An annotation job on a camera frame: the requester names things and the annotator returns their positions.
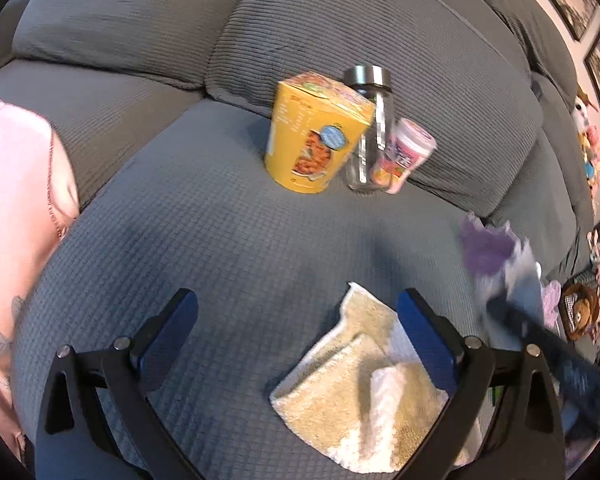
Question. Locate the grey pink knitted cloth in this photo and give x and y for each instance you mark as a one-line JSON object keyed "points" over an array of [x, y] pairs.
{"points": [[508, 268]]}

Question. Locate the pink floral garment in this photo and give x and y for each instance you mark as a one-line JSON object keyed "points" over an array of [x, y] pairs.
{"points": [[38, 204]]}

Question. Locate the purple mesh bath scrunchie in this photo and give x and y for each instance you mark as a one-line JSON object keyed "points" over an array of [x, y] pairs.
{"points": [[474, 234]]}

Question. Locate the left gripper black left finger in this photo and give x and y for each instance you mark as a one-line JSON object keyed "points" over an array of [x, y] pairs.
{"points": [[74, 440]]}

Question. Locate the pink gum jar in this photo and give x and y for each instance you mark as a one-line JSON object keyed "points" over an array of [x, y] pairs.
{"points": [[408, 147]]}

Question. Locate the pile of plush toys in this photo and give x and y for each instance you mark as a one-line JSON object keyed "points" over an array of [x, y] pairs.
{"points": [[589, 141]]}

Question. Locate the brown teddy bear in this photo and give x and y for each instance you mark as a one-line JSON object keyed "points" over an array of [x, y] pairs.
{"points": [[579, 309]]}

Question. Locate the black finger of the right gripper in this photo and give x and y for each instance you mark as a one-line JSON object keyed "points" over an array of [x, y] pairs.
{"points": [[578, 378]]}

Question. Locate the grey fabric sofa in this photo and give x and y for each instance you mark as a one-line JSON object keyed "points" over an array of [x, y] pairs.
{"points": [[164, 108]]}

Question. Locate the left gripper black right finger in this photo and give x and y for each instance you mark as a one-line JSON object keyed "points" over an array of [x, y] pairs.
{"points": [[524, 438]]}

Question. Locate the yellow white fluffy towel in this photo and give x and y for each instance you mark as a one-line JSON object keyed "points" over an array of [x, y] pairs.
{"points": [[361, 396]]}

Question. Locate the yellow paper food cup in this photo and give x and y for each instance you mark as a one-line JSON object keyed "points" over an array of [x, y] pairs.
{"points": [[316, 124]]}

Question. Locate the clear bottle steel cap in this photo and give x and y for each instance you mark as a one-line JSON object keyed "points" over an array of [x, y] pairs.
{"points": [[369, 168]]}

